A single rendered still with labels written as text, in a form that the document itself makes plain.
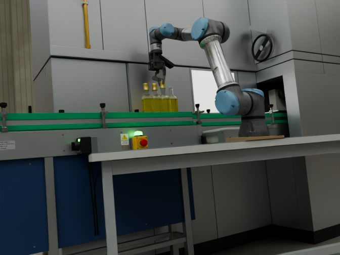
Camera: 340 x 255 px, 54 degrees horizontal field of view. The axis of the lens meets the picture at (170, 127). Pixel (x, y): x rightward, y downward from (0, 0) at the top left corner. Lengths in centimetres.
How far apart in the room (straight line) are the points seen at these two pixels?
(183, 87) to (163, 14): 54
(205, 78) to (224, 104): 94
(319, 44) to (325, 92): 39
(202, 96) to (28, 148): 129
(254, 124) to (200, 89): 87
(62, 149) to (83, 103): 46
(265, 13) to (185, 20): 68
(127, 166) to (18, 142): 51
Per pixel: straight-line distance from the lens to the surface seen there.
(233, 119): 236
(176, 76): 234
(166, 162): 147
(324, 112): 281
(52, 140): 167
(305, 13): 291
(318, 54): 289
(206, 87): 247
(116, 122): 179
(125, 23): 231
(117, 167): 143
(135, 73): 218
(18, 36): 539
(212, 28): 174
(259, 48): 280
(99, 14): 226
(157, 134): 186
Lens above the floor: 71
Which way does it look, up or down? 5 degrees up
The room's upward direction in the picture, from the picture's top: 5 degrees counter-clockwise
